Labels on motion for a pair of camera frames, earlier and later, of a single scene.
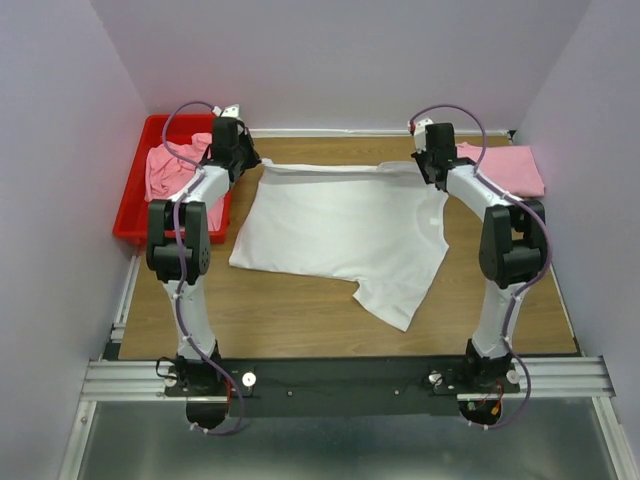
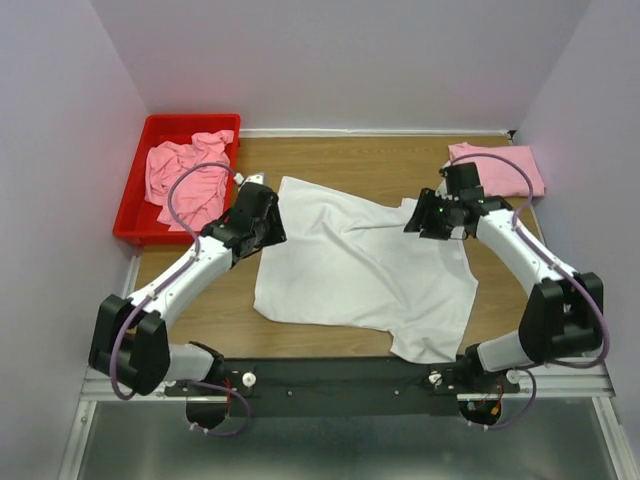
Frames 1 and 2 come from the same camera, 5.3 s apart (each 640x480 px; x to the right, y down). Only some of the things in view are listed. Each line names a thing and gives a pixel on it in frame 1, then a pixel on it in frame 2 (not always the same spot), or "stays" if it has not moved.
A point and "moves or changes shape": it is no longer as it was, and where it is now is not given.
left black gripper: x=245 y=160 to x=272 y=217
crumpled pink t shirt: x=170 y=163 stays
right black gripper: x=429 y=170 to x=423 y=213
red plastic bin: x=132 y=219 stays
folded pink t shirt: x=513 y=168 stays
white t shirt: x=381 y=227 moves or changes shape
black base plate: x=340 y=387 stays
